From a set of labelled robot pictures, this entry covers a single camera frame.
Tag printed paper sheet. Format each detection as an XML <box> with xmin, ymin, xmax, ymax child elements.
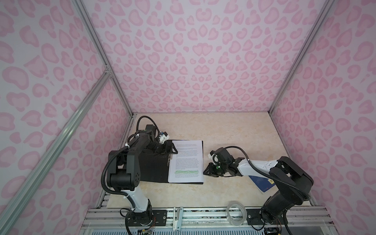
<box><xmin>167</xmin><ymin>140</ymin><xmax>204</xmax><ymax>184</ymax></box>

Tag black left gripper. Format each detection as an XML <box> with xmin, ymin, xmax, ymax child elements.
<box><xmin>146</xmin><ymin>141</ymin><xmax>177</xmax><ymax>157</ymax></box>

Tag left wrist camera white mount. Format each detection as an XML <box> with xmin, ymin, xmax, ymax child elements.
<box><xmin>158</xmin><ymin>132</ymin><xmax>169</xmax><ymax>144</ymax></box>

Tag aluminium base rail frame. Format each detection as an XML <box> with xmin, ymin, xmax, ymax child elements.
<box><xmin>79</xmin><ymin>206</ymin><xmax>338</xmax><ymax>235</ymax></box>

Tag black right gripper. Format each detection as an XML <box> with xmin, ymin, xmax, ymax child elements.
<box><xmin>201</xmin><ymin>162</ymin><xmax>228</xmax><ymax>178</ymax></box>

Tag right back aluminium corner post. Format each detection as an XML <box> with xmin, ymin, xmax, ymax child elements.
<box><xmin>268</xmin><ymin>0</ymin><xmax>337</xmax><ymax>116</ymax></box>

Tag blue booklet with yellow label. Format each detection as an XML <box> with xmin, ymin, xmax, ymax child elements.
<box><xmin>249</xmin><ymin>176</ymin><xmax>275</xmax><ymax>193</ymax></box>

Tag white folder with black inside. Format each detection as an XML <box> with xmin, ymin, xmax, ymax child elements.
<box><xmin>137</xmin><ymin>139</ymin><xmax>204</xmax><ymax>185</ymax></box>

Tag clear tape roll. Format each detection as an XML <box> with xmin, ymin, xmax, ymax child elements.
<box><xmin>226</xmin><ymin>201</ymin><xmax>247</xmax><ymax>226</ymax></box>

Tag aluminium corner post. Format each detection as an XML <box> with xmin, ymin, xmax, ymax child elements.
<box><xmin>72</xmin><ymin>0</ymin><xmax>133</xmax><ymax>117</ymax></box>
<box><xmin>268</xmin><ymin>0</ymin><xmax>337</xmax><ymax>116</ymax></box>

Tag silver metal folder clip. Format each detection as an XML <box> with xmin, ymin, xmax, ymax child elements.
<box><xmin>167</xmin><ymin>154</ymin><xmax>172</xmax><ymax>167</ymax></box>

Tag diagonal aluminium frame bar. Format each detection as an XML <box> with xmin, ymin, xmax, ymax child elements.
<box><xmin>1</xmin><ymin>71</ymin><xmax>111</xmax><ymax>235</ymax></box>

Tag left back aluminium corner post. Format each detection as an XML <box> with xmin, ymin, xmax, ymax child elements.
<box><xmin>72</xmin><ymin>0</ymin><xmax>133</xmax><ymax>117</ymax></box>

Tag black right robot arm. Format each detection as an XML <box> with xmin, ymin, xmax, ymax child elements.
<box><xmin>203</xmin><ymin>154</ymin><xmax>314</xmax><ymax>224</ymax></box>

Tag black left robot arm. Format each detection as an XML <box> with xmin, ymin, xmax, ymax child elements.
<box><xmin>101</xmin><ymin>124</ymin><xmax>178</xmax><ymax>226</ymax></box>

